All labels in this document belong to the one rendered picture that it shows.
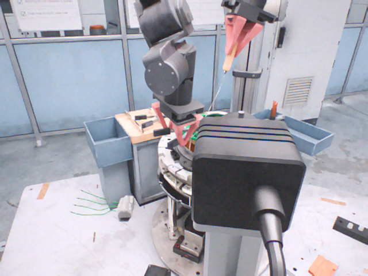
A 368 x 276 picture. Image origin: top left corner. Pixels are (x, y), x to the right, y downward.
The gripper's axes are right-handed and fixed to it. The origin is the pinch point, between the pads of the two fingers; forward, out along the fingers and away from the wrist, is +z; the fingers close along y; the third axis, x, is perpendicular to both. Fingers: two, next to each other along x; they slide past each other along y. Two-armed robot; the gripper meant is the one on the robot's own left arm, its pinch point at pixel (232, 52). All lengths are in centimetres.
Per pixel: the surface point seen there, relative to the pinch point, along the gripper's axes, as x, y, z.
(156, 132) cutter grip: -2.1, -11.1, 21.4
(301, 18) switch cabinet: 184, 136, -57
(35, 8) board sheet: 215, -88, 15
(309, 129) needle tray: 13.1, 42.2, 13.4
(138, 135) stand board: 19.0, -10.5, 31.1
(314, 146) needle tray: 2.1, 36.1, 16.0
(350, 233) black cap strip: -7, 56, 37
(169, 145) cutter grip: -7.7, -8.9, 21.4
